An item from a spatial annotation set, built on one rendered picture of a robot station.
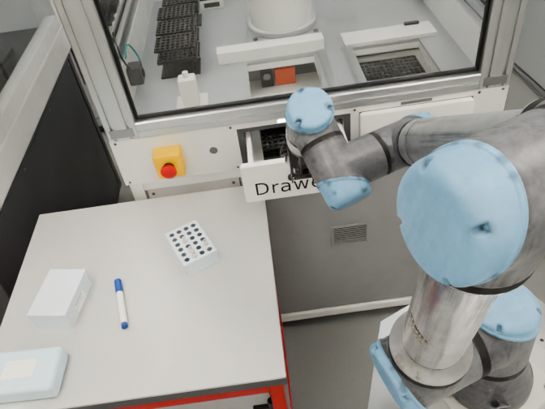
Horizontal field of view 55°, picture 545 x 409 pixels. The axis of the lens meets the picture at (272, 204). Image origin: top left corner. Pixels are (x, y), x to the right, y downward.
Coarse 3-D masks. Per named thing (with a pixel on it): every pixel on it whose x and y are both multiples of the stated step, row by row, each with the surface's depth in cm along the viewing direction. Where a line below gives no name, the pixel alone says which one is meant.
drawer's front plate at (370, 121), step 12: (396, 108) 131; (408, 108) 131; (420, 108) 130; (432, 108) 131; (444, 108) 131; (456, 108) 131; (468, 108) 132; (360, 120) 132; (372, 120) 132; (384, 120) 132; (396, 120) 132; (360, 132) 135
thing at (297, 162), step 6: (288, 150) 101; (294, 156) 101; (294, 162) 100; (300, 162) 94; (294, 168) 105; (300, 168) 97; (306, 168) 100; (294, 174) 100; (300, 174) 100; (306, 174) 100
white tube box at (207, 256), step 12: (180, 228) 127; (192, 228) 126; (168, 240) 124; (180, 240) 124; (192, 240) 123; (180, 252) 121; (204, 252) 120; (216, 252) 120; (180, 264) 122; (192, 264) 119; (204, 264) 121
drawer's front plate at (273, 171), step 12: (240, 168) 121; (252, 168) 121; (264, 168) 121; (276, 168) 121; (288, 168) 122; (252, 180) 123; (264, 180) 124; (276, 180) 124; (288, 180) 124; (252, 192) 126; (276, 192) 126; (288, 192) 127; (300, 192) 127; (312, 192) 128
